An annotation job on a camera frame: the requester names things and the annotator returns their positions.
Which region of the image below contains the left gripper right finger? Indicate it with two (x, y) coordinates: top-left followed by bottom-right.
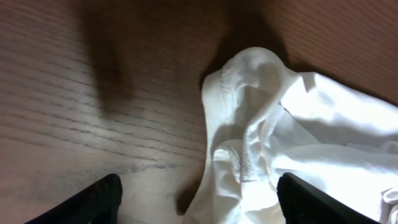
(277, 173), (378, 224)

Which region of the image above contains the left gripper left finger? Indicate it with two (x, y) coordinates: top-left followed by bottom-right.
(27, 174), (123, 224)

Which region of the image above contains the white t-shirt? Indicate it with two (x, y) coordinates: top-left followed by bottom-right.
(183, 47), (397, 223)

